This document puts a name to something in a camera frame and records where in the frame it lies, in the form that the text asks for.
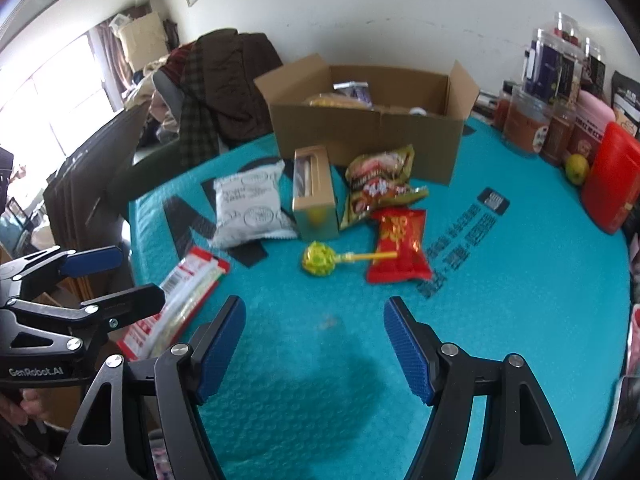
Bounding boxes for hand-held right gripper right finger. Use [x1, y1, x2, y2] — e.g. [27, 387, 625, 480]
[382, 296, 578, 480]

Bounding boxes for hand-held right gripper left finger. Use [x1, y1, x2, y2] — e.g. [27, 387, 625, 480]
[52, 295, 248, 480]

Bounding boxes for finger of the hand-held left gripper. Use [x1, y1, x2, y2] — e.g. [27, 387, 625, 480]
[0, 282, 167, 355]
[0, 245, 125, 295]

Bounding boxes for red white strip packet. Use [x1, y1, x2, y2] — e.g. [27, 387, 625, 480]
[117, 246, 232, 361]

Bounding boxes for small red gold packet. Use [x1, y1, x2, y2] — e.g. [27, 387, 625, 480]
[366, 208, 434, 285]

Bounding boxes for green yellow lollipop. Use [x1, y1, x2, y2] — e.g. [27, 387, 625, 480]
[301, 241, 399, 277]

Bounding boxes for white packet grey print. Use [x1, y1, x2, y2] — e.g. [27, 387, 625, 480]
[207, 159, 299, 250]

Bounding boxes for green red snack packet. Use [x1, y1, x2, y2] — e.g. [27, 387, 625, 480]
[339, 144, 431, 232]

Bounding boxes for gold windowed box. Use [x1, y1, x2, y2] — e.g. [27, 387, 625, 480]
[291, 146, 341, 241]

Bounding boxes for brown cardboard box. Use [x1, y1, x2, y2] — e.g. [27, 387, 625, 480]
[253, 53, 481, 187]

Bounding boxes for clear waffle packet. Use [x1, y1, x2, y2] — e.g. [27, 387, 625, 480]
[305, 92, 373, 110]

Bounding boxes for white purple foil packet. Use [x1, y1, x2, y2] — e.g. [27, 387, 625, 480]
[334, 81, 372, 107]

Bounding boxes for person's left hand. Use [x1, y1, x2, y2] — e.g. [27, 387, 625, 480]
[20, 389, 52, 421]

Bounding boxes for dark green sofa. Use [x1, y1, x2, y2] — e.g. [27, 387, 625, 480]
[107, 137, 202, 211]

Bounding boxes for teal bubble mat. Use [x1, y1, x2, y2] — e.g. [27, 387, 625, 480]
[127, 115, 632, 480]

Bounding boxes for pile of bedding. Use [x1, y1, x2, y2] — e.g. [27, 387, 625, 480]
[125, 57, 177, 136]

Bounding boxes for green plaid garment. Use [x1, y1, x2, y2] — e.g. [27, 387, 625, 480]
[179, 50, 222, 168]

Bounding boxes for grey chair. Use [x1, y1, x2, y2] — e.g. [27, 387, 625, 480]
[152, 69, 187, 111]

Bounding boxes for purple grey curtain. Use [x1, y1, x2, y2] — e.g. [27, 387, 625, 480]
[90, 17, 127, 111]

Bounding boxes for red plaid garment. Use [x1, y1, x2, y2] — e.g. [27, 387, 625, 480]
[165, 42, 196, 86]

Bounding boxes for cream cloth covered cabinet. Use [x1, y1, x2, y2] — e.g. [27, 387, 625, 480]
[117, 12, 168, 73]

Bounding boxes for brown quilted jacket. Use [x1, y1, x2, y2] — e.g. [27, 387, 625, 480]
[192, 29, 284, 148]

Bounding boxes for yellow green citrus fruit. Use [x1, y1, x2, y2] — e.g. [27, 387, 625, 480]
[565, 154, 591, 185]

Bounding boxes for clear jar red-brown powder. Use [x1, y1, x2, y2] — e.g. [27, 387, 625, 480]
[502, 87, 553, 158]

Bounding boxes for small brown jar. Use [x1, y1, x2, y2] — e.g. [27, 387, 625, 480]
[541, 105, 576, 166]

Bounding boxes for red plastic container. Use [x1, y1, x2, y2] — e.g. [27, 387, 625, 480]
[581, 121, 640, 235]

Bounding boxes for pink container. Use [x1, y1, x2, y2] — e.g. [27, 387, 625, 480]
[567, 91, 616, 162]

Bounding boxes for tall clear jar dark label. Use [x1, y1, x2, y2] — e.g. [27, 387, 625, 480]
[522, 30, 568, 103]

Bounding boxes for black printed bag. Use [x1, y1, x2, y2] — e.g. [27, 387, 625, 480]
[611, 71, 640, 136]

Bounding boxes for slim clear jar black label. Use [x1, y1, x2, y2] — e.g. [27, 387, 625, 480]
[580, 37, 607, 95]

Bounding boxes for clear jar dark contents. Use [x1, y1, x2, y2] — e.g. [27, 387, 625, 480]
[552, 11, 582, 43]

